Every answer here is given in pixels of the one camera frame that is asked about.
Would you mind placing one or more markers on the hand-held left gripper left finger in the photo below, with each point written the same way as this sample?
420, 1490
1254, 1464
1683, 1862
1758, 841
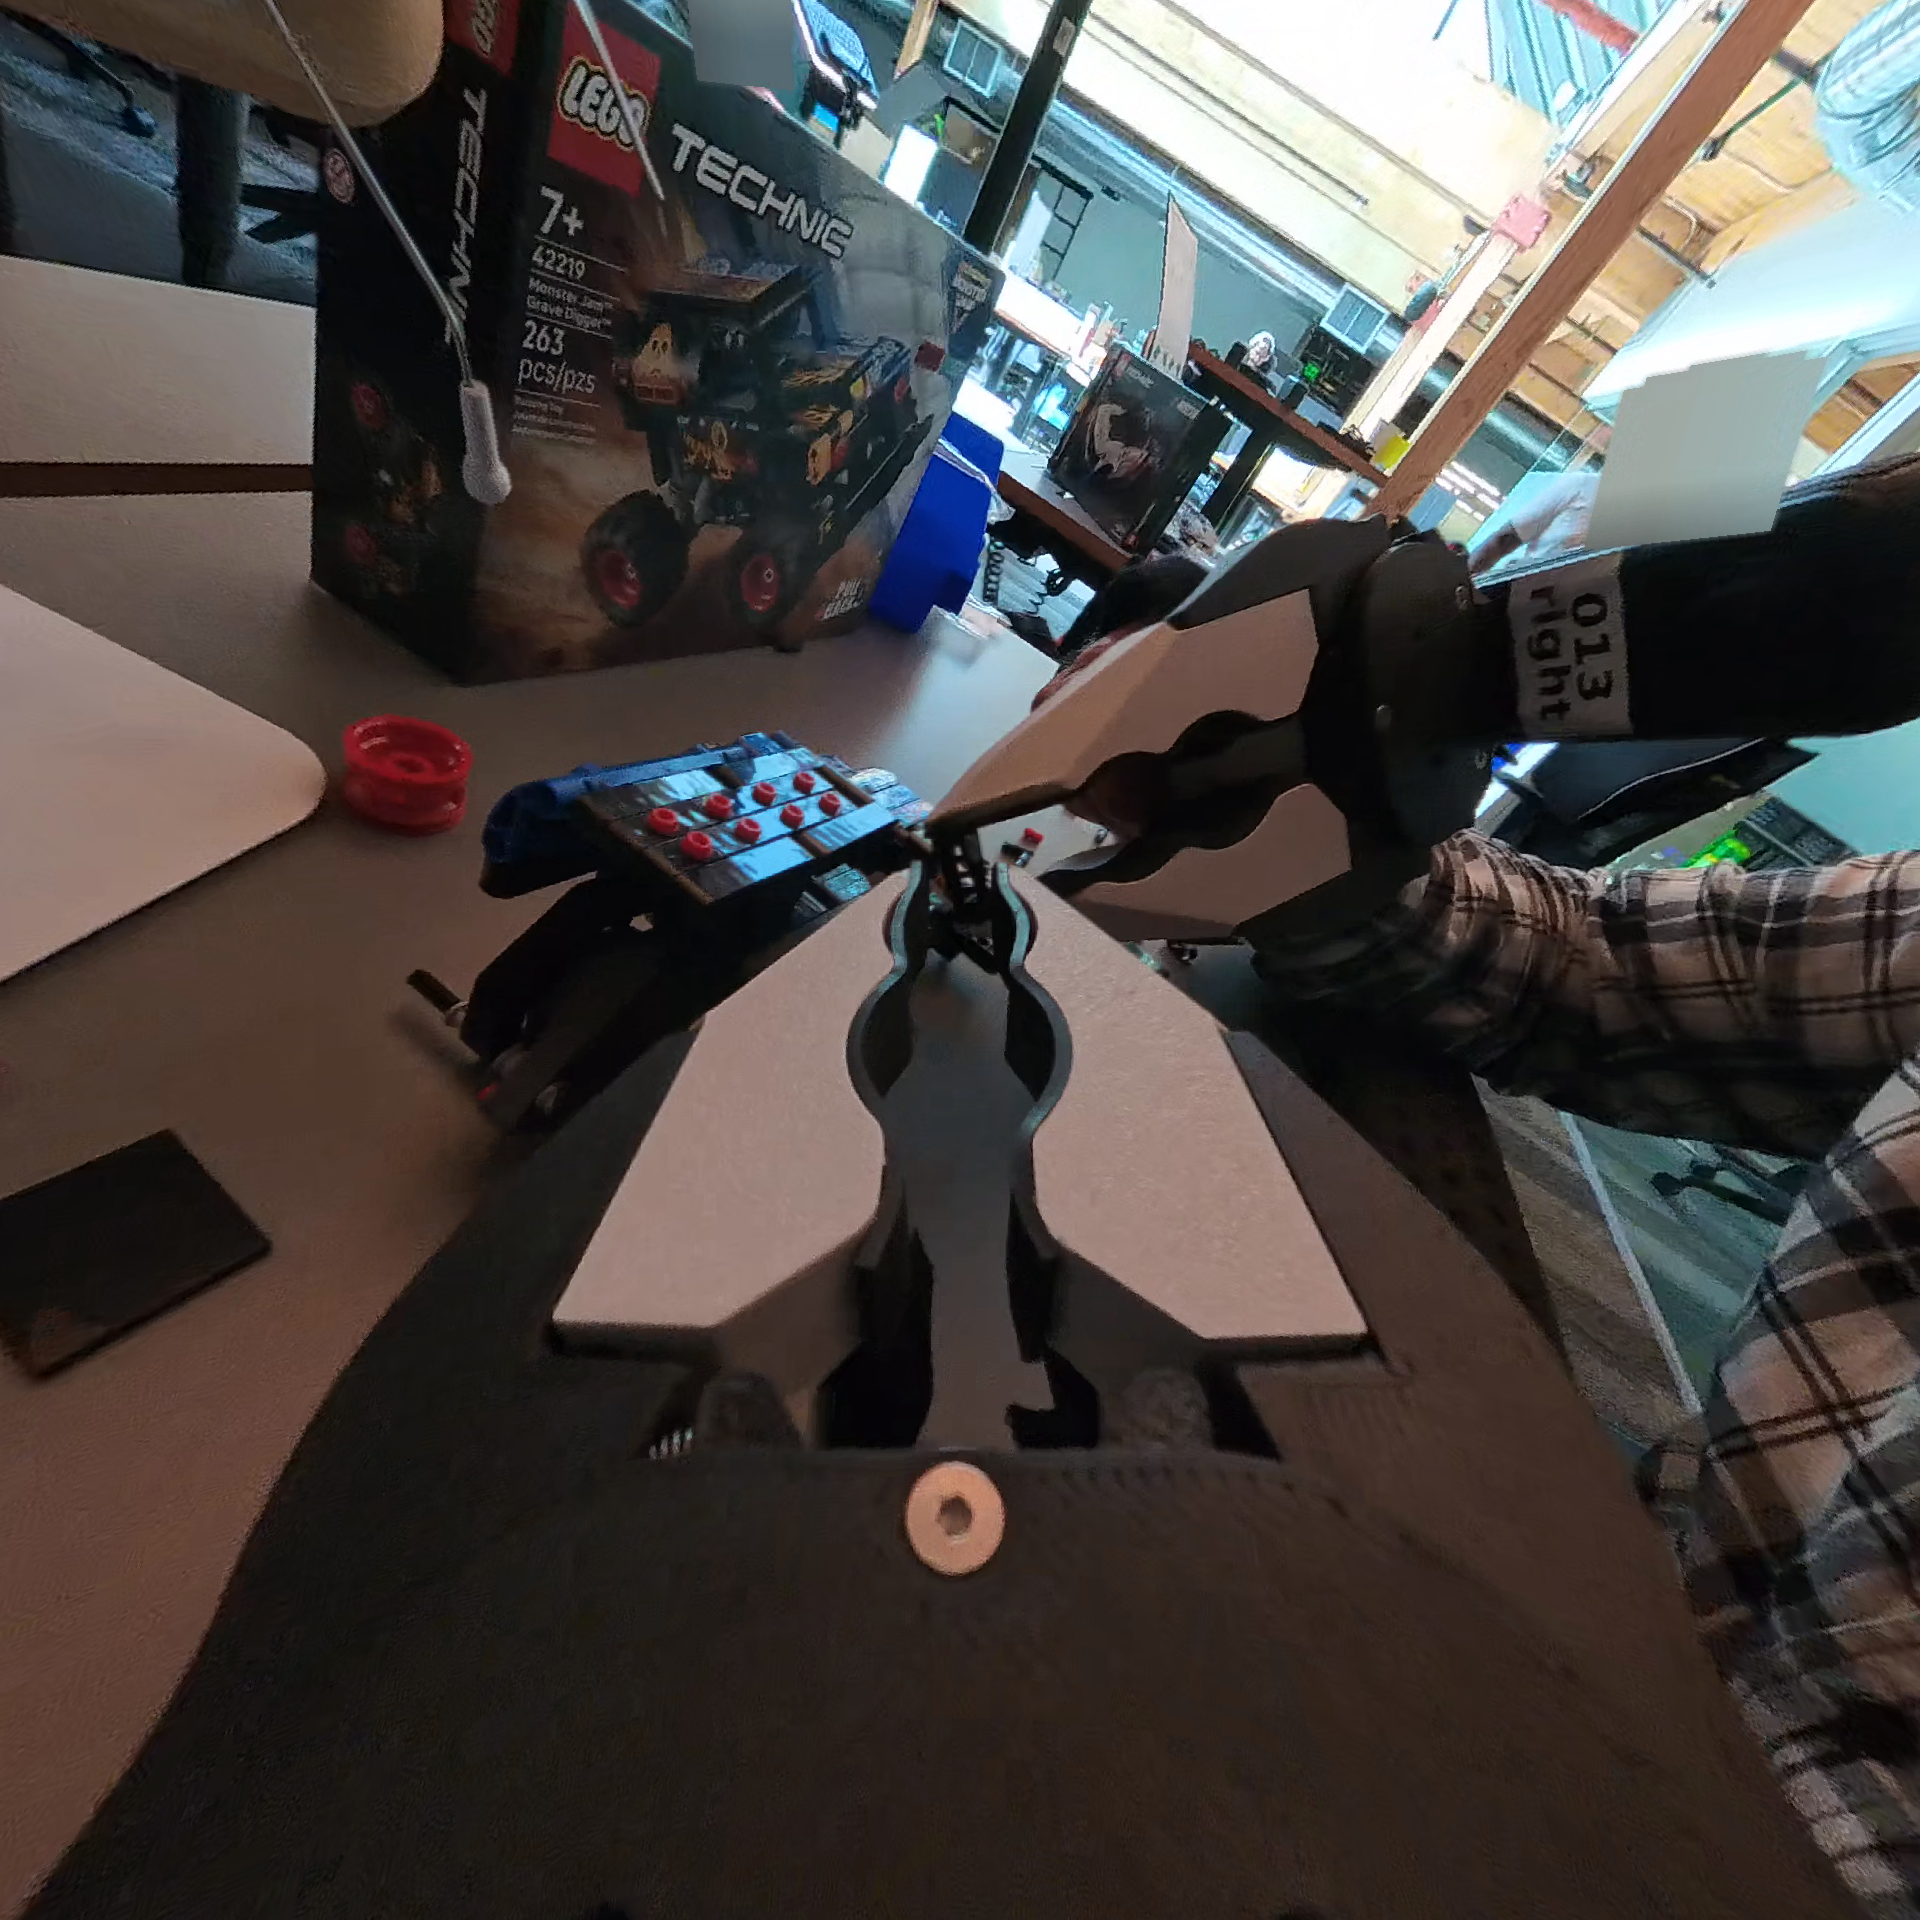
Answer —
722, 1185

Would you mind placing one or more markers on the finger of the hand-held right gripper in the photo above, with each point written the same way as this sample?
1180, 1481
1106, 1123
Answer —
1231, 885
1172, 690

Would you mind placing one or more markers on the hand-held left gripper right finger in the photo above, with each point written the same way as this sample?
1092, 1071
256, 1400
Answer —
1202, 1185

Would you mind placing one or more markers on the angled black brick piece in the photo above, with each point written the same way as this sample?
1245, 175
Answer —
960, 901

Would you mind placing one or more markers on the brick-built toy truck model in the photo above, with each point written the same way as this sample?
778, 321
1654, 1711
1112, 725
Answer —
722, 839

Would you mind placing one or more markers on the person's right forearm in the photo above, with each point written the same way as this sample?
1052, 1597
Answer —
1621, 975

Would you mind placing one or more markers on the person's right hand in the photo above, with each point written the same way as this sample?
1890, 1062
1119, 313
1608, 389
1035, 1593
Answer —
1077, 671

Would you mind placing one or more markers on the wooden table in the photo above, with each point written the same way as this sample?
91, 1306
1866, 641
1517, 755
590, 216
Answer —
1079, 533

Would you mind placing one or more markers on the black perforated chair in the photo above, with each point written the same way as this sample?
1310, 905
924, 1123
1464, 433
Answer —
1442, 1200

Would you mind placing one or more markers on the black toy set box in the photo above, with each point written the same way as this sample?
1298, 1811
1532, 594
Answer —
1142, 442

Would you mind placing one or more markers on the blue storage bin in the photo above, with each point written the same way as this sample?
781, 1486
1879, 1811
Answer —
931, 523

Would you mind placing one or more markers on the red toy wheel rim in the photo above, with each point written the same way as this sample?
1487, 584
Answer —
406, 774

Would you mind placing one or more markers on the black metal column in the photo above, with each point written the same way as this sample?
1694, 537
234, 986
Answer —
1020, 120

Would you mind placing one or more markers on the black square tile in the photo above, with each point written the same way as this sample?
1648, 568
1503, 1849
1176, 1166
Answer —
119, 1243

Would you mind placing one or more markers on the toy truck set box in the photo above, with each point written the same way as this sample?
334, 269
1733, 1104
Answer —
629, 376

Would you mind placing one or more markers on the person's torso in plaid shirt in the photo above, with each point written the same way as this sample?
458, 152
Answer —
1799, 1499

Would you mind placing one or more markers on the white book stand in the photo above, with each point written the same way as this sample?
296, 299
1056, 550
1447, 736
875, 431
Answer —
119, 750

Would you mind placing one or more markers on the wooden support post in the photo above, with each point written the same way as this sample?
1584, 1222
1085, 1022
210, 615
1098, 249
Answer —
1590, 254

